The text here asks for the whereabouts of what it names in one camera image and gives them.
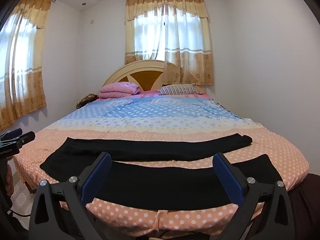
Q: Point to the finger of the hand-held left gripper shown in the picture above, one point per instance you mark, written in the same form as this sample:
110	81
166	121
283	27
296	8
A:
11	133
26	137

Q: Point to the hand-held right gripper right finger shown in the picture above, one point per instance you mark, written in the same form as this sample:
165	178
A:
228	177

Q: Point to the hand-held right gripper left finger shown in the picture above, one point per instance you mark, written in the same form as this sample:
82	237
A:
96	177

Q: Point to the black pants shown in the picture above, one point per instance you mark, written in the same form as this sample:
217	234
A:
150	180

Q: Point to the person's left hand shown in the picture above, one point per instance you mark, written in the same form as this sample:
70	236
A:
9	180

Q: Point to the beige floral window curtain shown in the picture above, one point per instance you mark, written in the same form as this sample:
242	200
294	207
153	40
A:
27	85
175	62

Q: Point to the polka dot bed sheet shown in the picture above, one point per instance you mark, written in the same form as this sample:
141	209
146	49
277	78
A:
175	120

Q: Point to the pink folded blanket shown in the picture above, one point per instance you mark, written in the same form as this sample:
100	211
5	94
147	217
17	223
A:
117	90

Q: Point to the striped pillow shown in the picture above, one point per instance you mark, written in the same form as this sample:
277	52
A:
180	89

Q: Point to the cream wooden headboard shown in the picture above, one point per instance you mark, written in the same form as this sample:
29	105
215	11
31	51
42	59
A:
147	78

